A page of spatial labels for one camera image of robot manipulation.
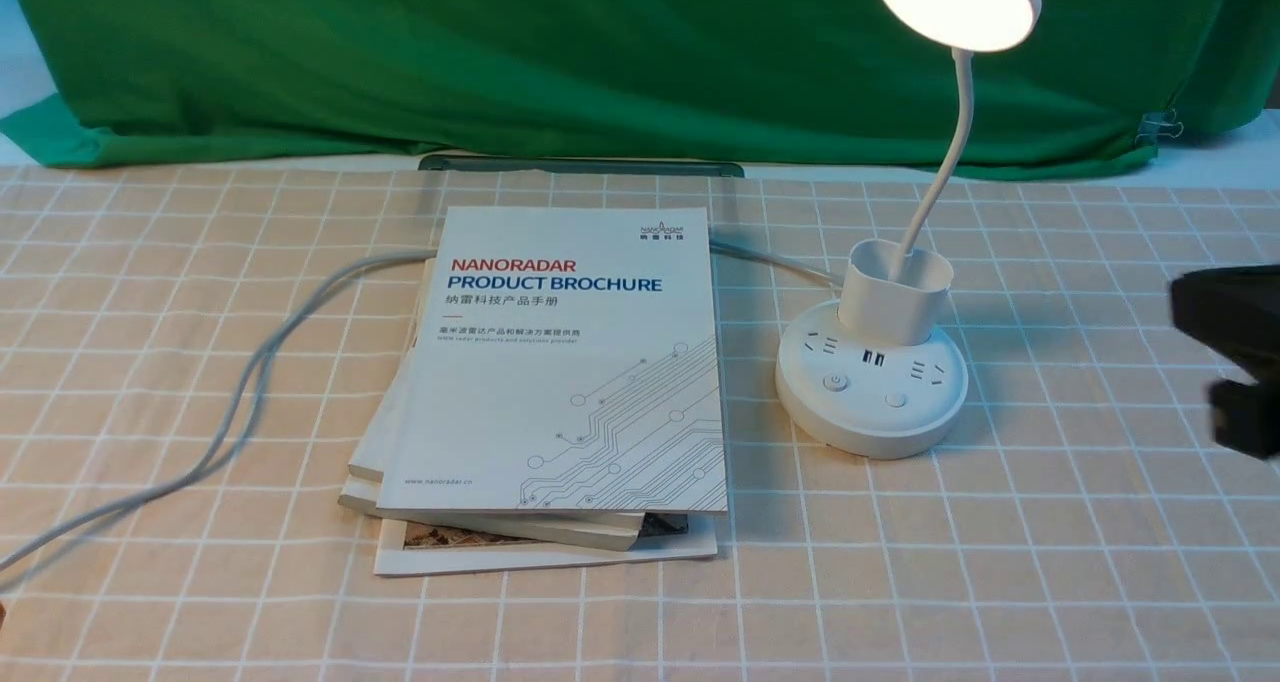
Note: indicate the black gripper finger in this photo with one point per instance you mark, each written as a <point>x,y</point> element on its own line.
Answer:
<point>1235,312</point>

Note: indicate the white desk lamp with sockets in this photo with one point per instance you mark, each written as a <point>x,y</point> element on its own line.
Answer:
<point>873,373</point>

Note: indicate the metal binder clip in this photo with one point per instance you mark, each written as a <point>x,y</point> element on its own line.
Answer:
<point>1157,126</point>

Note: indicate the white Nanoradar product brochure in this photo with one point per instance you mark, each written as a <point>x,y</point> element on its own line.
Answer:
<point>567,359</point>

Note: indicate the bottom white magazine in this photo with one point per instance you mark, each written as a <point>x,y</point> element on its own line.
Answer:
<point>398,557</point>

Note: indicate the middle white book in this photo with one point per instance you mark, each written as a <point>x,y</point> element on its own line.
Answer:
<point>608,530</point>

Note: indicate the beige checkered tablecloth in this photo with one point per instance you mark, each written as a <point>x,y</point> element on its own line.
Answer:
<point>1079,524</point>

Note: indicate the green backdrop cloth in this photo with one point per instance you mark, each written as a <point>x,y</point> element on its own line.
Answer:
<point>772,81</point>

